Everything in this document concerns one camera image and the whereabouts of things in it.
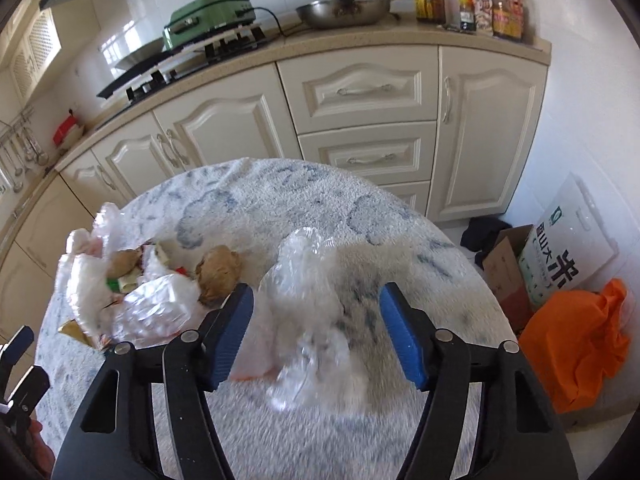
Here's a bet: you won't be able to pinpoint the orange fabric bag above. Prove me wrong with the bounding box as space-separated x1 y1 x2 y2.
517 278 632 415

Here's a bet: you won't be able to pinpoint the red lidded white container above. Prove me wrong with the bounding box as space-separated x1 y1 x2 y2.
52 114 86 147

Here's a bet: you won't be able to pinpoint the cream base cabinets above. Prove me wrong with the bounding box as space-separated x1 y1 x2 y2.
0 19 553 341

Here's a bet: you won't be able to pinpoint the green electric cooker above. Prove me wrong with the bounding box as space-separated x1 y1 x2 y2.
162 0 258 51

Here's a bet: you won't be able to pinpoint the grey frying pan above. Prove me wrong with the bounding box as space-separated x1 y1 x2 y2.
114 37 166 68

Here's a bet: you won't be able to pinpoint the brown cardboard box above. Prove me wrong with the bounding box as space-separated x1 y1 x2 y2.
482 224 536 333

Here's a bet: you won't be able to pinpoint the thin peach plastic bag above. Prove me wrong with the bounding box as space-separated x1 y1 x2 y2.
229 305 281 382

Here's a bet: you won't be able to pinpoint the black power cable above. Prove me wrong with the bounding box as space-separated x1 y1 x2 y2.
252 6 311 38

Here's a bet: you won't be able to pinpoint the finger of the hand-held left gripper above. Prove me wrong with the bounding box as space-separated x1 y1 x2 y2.
6 365 51 413
0 325 36 361

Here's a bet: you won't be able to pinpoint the white rice bag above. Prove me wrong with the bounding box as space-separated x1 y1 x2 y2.
517 171 621 313

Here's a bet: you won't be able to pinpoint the person's left hand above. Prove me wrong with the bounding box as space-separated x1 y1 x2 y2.
25 419 57 478

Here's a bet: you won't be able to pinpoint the cream cabinet drawer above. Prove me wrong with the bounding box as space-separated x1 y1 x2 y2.
297 121 438 186
277 46 440 135
377 180 433 221

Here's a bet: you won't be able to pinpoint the cream corner cabinet door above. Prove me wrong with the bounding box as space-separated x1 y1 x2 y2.
427 45 551 223

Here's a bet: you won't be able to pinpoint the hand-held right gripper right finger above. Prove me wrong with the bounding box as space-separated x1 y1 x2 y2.
378 282 583 480

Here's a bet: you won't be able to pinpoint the steel wok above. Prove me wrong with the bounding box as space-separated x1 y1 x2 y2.
295 0 423 31

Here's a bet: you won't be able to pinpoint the black gas stove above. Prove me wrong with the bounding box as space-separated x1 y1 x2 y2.
96 25 268 106

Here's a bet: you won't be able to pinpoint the small cream lattice cabinet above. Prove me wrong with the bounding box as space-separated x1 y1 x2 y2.
7 7 63 103

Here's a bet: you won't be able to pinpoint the metal wall utensil rail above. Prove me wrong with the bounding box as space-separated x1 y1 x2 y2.
0 110 36 143

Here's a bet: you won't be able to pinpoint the brown paper ball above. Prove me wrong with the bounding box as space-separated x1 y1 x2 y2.
107 249 143 278
195 245 242 306

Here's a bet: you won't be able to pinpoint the row of condiment bottles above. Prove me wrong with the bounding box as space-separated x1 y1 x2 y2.
414 0 526 42

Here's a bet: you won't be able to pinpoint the dark cloth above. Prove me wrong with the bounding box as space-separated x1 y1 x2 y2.
460 216 513 268

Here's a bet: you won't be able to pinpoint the row of hanging metal utensils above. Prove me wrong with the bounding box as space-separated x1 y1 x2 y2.
0 125 51 195

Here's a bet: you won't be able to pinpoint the large clear plastic bag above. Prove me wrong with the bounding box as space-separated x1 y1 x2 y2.
257 226 373 413

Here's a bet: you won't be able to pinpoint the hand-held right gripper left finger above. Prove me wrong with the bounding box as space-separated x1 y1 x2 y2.
51 282 256 480

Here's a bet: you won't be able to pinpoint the blue floral tablecloth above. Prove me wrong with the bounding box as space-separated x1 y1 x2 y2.
36 157 518 480

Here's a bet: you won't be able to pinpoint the white plastic bag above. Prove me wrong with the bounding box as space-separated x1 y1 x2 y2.
57 202 201 351

